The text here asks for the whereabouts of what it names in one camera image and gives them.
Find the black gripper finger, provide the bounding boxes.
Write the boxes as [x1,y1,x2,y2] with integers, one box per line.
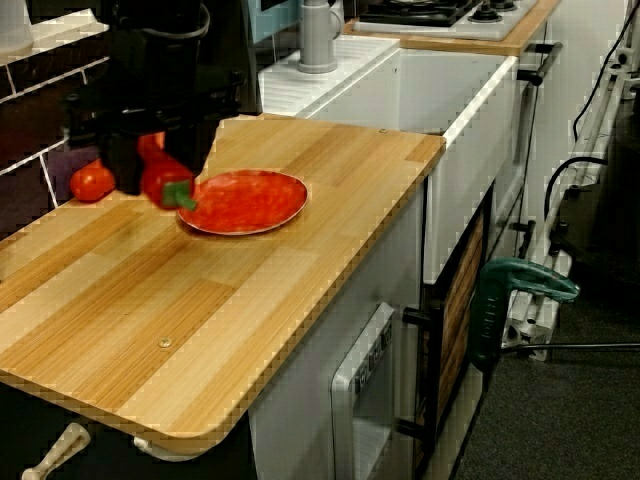
[160,119,224,179]
[99,132,145,196]

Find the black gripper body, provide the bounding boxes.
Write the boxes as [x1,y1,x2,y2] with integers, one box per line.
[60,19,247,151]

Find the red toy pepper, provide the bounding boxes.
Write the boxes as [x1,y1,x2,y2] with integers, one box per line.
[137,133,200,211]

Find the red round plate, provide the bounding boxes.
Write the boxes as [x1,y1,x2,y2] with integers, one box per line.
[177,169,309,236]

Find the dark tiled backsplash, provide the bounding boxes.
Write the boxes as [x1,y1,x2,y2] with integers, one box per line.
[0,9,114,241]

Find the teal plastic bin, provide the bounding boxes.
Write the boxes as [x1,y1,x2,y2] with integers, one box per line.
[247,0,304,49]

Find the grey curved faucet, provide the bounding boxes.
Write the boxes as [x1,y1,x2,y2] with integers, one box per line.
[297,0,346,75]

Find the white sink unit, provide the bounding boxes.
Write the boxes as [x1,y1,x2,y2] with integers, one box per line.
[257,34,519,286]

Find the black toy stove top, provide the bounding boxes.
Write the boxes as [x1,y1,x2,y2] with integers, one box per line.
[352,0,539,42]

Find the white kitchen cabinet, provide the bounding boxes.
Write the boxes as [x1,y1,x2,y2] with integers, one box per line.
[248,177,431,480]

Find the white hook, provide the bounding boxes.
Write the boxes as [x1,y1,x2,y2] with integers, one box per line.
[132,434,214,462]

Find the cream hook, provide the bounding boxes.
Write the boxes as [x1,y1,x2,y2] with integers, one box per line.
[20,422,93,480]

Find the grey toy dishwasher door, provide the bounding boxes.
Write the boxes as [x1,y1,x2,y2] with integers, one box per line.
[329,302,401,480]

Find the wooden cabinet door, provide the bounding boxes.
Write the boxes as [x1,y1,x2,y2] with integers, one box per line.
[434,212,491,431]

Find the grey faucet handle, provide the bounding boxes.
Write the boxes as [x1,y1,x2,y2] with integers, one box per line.
[327,0,347,36]

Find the black door handle frame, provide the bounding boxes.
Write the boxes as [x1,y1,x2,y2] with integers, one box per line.
[394,297,449,444]

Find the small black handle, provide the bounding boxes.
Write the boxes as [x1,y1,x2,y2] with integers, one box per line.
[509,219,537,261]

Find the black oven handle bar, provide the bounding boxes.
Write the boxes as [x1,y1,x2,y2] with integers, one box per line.
[516,41,564,87]

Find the aluminium frame rail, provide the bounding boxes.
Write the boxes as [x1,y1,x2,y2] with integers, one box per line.
[499,44,639,362]

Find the black cable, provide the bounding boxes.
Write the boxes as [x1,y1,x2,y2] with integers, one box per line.
[571,0,640,140]
[543,156,610,221]
[499,341,640,355]

